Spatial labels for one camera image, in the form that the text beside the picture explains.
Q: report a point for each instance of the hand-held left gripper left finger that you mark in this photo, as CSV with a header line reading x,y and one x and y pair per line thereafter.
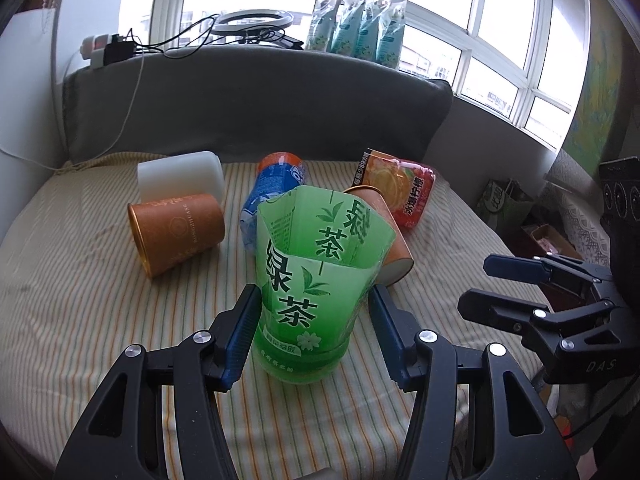
x,y
244,332

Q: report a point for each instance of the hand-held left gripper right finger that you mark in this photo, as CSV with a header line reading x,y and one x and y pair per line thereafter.
x,y
389,332

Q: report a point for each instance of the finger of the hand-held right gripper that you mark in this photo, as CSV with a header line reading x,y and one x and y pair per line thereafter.
x,y
515,267
500,310

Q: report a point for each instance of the green cut bottle cup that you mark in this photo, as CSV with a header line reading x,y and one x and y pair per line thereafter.
x,y
300,310

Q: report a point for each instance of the brown paper cup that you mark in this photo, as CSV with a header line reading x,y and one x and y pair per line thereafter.
x,y
397,255

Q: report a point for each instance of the orange paper cup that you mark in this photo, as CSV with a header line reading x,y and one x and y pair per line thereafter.
x,y
175,232

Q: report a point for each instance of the red orange label cup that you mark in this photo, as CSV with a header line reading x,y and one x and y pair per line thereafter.
x,y
405,190

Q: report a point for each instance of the blue label bottle cup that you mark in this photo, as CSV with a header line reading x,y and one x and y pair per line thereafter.
x,y
272,182

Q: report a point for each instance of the white plastic cup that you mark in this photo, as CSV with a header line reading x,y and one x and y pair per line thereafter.
x,y
180,175

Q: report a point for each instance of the cardboard box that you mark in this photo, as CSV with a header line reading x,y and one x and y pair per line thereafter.
x,y
552,242

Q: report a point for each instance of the green paper bag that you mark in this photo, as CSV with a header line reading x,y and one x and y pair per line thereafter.
x,y
502,205

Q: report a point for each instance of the white lace cloth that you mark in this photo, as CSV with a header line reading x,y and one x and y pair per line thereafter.
x,y
575,210

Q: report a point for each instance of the grey padded headboard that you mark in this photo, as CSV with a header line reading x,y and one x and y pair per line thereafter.
x,y
250,100

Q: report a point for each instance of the teal snack packet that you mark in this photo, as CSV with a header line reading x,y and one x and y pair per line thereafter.
x,y
391,37
347,27
367,32
321,20

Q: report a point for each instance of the black power adapter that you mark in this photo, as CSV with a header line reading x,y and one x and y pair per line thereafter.
x,y
119,51

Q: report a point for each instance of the white power strip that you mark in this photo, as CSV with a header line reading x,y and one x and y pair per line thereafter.
x,y
92,52

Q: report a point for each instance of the wall painting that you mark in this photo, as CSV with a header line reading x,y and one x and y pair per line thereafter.
x,y
600,85

